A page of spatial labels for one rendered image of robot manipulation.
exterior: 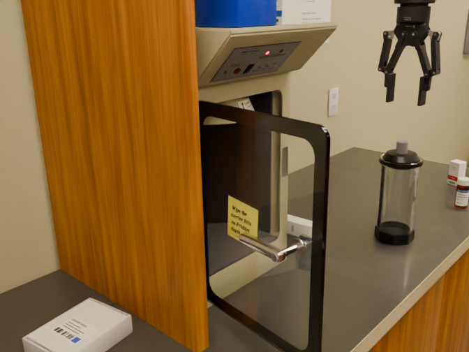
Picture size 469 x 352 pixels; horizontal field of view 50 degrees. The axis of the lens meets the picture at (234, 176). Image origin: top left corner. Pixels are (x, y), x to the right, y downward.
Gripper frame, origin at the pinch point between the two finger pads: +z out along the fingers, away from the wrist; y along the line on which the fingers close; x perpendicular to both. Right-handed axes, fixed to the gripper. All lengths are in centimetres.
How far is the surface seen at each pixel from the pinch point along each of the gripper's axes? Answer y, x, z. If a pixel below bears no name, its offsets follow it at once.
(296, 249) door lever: 14, -65, 14
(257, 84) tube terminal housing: -14.0, -40.1, -5.4
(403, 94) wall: -59, 130, 24
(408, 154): 2.1, 0.0, 15.5
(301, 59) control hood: -8.9, -32.1, -10.2
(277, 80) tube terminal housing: -14.1, -33.5, -5.5
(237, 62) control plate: -7, -54, -11
